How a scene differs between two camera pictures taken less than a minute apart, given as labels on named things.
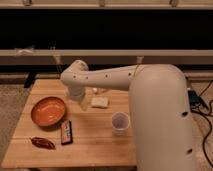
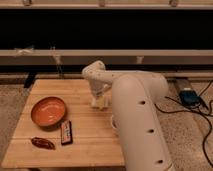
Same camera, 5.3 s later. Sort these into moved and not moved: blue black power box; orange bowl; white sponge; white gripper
Moved: white gripper
Not moved: white sponge; orange bowl; blue black power box
